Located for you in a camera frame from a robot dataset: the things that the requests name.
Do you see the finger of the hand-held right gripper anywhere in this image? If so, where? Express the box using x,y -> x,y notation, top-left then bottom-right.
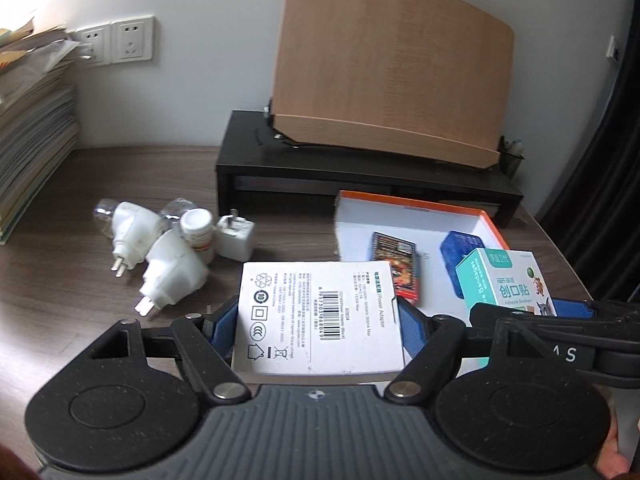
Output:
469,305 -> 599,347
542,298 -> 640,323

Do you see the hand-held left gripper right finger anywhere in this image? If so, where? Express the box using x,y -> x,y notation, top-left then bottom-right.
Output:
387,298 -> 551,405

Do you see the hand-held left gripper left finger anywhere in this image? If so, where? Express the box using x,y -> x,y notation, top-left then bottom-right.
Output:
87,296 -> 253,407

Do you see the teal and white bandage box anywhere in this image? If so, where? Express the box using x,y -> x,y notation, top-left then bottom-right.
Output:
454,247 -> 560,317

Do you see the white plug-in mosquito repeller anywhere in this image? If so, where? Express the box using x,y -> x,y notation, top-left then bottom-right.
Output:
135,197 -> 210,317
94,199 -> 163,278

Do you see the white charger plug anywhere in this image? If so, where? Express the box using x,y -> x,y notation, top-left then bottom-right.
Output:
215,208 -> 256,261

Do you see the white power adapter box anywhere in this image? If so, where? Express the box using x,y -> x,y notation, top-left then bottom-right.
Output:
231,260 -> 406,377

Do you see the orange and white cardboard box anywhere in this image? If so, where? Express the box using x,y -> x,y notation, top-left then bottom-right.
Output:
332,190 -> 512,311

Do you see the person's right hand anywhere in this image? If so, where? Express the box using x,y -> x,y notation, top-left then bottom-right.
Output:
595,390 -> 628,480

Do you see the blue plastic box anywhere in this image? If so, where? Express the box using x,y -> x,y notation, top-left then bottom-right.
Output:
439,230 -> 485,301

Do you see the white pill bottle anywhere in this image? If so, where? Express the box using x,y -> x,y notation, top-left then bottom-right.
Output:
179,208 -> 217,263

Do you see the dark curtain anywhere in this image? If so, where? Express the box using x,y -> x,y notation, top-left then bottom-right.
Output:
537,0 -> 640,306

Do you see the black mesh pen holder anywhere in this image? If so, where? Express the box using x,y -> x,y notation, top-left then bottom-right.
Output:
499,136 -> 526,178

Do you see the black monitor stand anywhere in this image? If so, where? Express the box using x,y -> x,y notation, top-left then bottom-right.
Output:
216,109 -> 525,228

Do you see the wooden book stand board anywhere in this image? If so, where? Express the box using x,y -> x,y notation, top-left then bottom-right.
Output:
269,0 -> 516,170

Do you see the stack of books and papers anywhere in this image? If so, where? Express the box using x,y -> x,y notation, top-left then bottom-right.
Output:
0,17 -> 83,246

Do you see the white wall socket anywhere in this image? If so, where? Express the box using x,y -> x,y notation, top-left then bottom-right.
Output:
110,15 -> 156,64
70,24 -> 112,67

